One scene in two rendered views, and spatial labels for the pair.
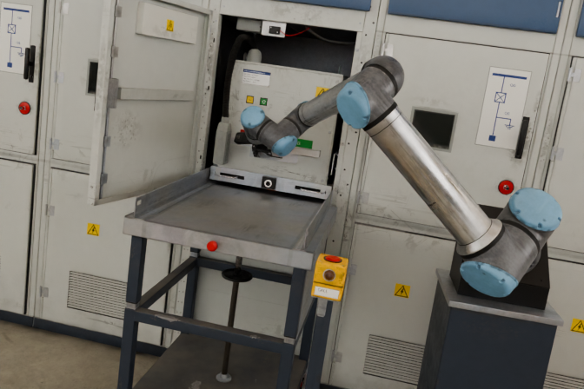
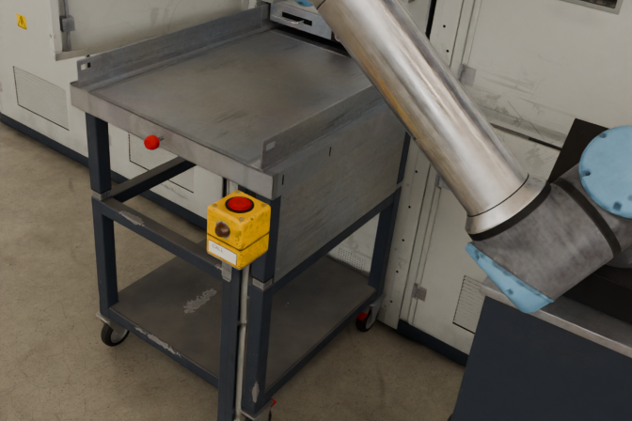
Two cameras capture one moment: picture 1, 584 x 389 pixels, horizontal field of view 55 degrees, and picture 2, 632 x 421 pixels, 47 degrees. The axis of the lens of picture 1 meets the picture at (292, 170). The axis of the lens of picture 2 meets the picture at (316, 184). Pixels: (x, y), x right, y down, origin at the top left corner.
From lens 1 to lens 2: 0.88 m
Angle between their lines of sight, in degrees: 30
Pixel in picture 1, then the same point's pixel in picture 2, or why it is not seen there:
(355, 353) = (443, 295)
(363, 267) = not seen: hidden behind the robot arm
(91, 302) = (151, 161)
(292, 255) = (248, 174)
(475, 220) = (482, 180)
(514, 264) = (541, 268)
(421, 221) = (554, 127)
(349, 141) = not seen: outside the picture
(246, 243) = (195, 145)
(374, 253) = not seen: hidden behind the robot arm
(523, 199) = (609, 148)
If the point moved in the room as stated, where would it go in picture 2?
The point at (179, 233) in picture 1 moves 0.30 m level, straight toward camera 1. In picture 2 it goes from (124, 116) to (48, 177)
